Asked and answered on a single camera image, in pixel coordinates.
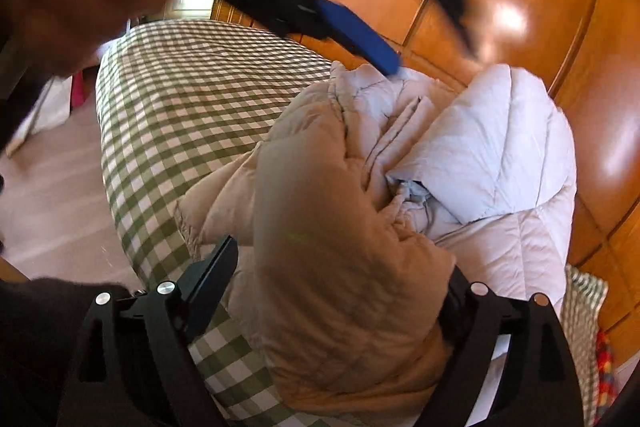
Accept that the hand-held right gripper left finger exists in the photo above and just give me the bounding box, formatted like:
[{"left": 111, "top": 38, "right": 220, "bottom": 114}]
[{"left": 57, "top": 234, "right": 239, "bottom": 427}]

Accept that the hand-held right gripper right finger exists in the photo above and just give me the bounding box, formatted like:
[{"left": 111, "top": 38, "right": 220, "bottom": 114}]
[{"left": 415, "top": 266, "right": 585, "bottom": 427}]

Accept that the beige lilac puffer jacket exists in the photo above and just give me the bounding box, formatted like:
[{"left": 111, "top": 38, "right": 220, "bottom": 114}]
[{"left": 175, "top": 61, "right": 578, "bottom": 423}]

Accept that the bright doorway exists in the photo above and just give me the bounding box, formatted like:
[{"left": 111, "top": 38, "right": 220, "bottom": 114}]
[{"left": 164, "top": 0, "right": 217, "bottom": 22}]

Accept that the wooden wardrobe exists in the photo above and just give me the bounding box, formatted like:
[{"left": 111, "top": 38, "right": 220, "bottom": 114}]
[{"left": 210, "top": 0, "right": 640, "bottom": 370}]

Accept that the green white checkered bed sheet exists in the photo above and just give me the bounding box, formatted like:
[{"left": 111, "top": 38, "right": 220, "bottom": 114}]
[{"left": 95, "top": 19, "right": 610, "bottom": 427}]

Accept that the multicoloured patterned cloth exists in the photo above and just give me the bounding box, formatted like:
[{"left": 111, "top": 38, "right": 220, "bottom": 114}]
[{"left": 594, "top": 331, "right": 617, "bottom": 425}]

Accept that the person's dark sweater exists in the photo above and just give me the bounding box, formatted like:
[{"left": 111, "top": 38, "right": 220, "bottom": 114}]
[{"left": 0, "top": 277, "right": 133, "bottom": 427}]

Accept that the pink object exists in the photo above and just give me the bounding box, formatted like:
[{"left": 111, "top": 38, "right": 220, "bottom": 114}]
[{"left": 70, "top": 71, "right": 86, "bottom": 110}]

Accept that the white board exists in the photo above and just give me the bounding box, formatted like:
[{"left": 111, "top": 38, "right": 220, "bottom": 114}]
[{"left": 12, "top": 76, "right": 73, "bottom": 150}]

